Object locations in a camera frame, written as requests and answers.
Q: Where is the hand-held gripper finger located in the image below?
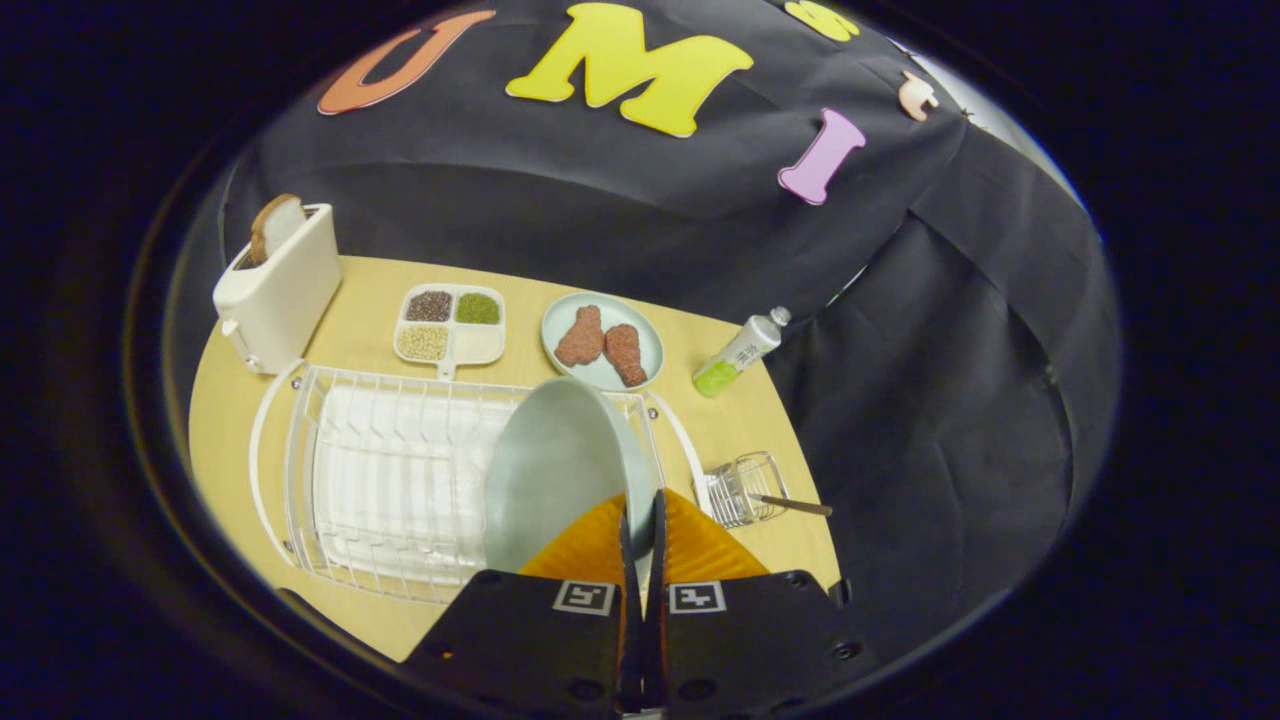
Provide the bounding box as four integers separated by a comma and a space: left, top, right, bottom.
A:
645, 488, 881, 720
400, 490, 641, 720

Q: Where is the small wire basket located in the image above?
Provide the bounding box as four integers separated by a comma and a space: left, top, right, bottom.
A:
705, 451, 791, 529

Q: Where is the brown wooden spoon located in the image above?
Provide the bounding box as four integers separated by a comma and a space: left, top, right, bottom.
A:
748, 492, 833, 518

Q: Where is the white wire dish rack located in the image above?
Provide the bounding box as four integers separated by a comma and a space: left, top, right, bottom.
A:
248, 358, 716, 606

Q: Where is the pale green plate with meat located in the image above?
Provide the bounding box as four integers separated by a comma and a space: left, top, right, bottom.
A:
541, 292, 666, 393

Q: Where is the brown fried meat piece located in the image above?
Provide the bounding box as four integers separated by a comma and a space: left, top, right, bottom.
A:
603, 323, 649, 388
554, 305, 607, 368

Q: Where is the green tea bottle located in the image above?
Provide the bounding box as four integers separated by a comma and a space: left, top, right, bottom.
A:
692, 306, 793, 399

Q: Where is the white divided grain tray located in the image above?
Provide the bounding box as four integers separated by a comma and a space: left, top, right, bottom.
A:
393, 283, 507, 381

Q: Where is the white toaster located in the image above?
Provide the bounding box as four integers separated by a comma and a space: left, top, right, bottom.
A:
212, 203, 343, 376

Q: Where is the bread slice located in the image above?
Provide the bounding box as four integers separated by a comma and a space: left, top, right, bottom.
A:
249, 194, 308, 266

